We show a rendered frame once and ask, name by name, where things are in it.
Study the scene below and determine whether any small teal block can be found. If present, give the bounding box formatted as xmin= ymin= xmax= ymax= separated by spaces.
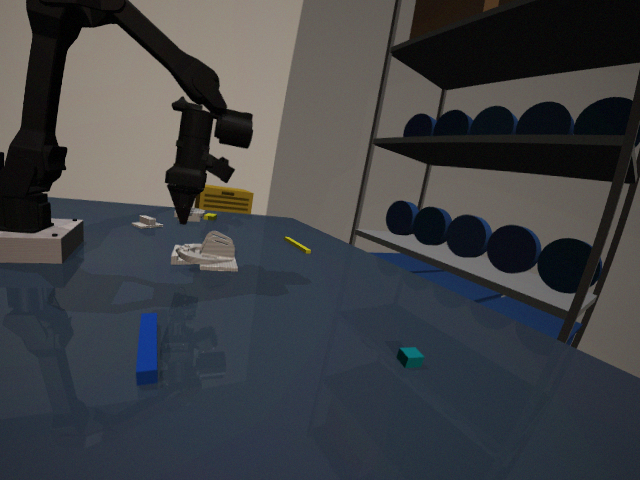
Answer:
xmin=396 ymin=347 xmax=424 ymax=368

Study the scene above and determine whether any blue rectangular block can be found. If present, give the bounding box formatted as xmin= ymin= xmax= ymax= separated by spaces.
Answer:
xmin=136 ymin=313 xmax=158 ymax=386

